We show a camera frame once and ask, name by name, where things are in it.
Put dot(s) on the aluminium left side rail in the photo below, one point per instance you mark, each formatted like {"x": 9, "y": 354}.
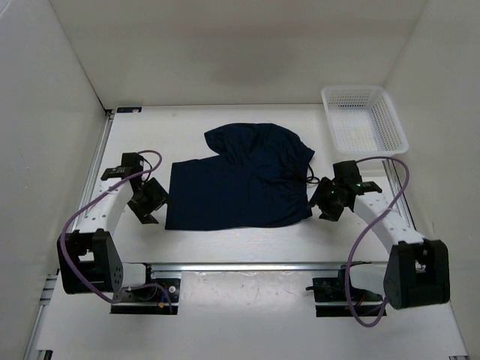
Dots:
{"x": 94, "y": 169}

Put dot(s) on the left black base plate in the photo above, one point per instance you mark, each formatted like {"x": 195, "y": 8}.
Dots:
{"x": 150, "y": 301}

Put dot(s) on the white plastic basket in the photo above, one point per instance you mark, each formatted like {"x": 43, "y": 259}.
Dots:
{"x": 363, "y": 121}

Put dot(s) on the aluminium right side rail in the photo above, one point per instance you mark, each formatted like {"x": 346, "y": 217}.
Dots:
{"x": 395, "y": 172}

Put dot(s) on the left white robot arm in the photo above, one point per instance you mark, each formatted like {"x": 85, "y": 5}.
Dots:
{"x": 87, "y": 255}

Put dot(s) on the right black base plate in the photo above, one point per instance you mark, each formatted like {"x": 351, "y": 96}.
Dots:
{"x": 331, "y": 302}

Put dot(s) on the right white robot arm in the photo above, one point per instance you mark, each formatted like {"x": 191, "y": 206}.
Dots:
{"x": 417, "y": 271}

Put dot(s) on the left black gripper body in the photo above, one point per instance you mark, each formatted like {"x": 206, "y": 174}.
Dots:
{"x": 152, "y": 196}

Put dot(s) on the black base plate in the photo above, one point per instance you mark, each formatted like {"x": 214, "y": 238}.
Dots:
{"x": 331, "y": 302}
{"x": 150, "y": 301}

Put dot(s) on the aluminium rail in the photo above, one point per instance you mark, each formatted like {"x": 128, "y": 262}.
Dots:
{"x": 395, "y": 172}
{"x": 247, "y": 267}
{"x": 94, "y": 169}

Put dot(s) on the aluminium front rail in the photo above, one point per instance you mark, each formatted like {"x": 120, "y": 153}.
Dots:
{"x": 247, "y": 267}

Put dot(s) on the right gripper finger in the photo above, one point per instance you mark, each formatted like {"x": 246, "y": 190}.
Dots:
{"x": 318, "y": 193}
{"x": 331, "y": 214}

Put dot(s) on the navy blue shorts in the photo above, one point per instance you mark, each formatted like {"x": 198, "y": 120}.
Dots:
{"x": 257, "y": 178}

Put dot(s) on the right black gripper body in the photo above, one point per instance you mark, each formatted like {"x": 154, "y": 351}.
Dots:
{"x": 331, "y": 196}

